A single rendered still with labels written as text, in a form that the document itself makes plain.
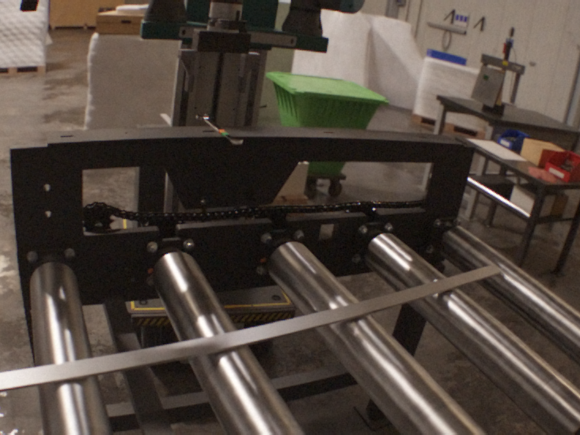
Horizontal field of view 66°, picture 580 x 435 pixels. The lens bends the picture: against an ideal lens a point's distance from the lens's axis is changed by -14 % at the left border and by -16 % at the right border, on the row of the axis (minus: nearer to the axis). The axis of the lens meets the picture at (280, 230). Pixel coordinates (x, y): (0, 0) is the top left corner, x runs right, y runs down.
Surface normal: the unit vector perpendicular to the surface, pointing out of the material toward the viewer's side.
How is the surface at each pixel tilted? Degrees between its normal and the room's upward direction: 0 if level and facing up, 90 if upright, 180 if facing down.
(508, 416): 0
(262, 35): 90
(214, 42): 90
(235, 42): 90
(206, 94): 90
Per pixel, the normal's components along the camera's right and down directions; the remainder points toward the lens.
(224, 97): 0.29, 0.45
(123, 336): 0.14, -0.89
